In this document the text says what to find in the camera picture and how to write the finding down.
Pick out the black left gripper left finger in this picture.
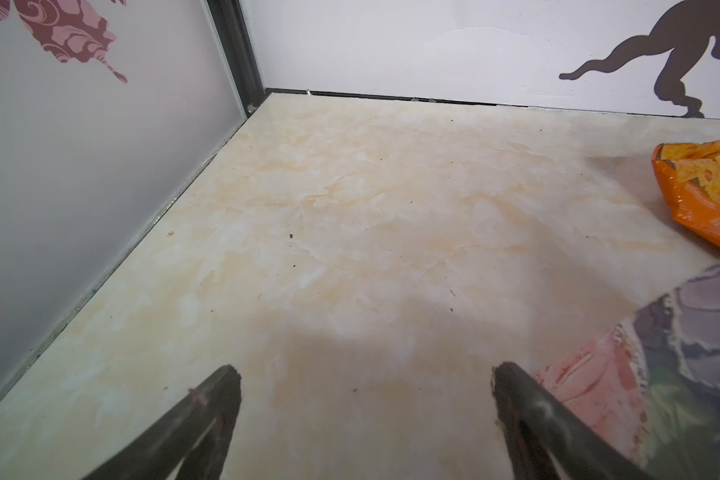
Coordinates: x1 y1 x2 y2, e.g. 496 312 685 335
86 365 242 479

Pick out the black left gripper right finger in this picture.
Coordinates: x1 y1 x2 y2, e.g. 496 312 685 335
492 362 650 479

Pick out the patterned paper bag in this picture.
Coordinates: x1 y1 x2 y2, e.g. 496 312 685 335
535 261 720 479

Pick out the orange chip snack bag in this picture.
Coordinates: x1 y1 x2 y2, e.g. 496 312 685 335
652 140 720 248

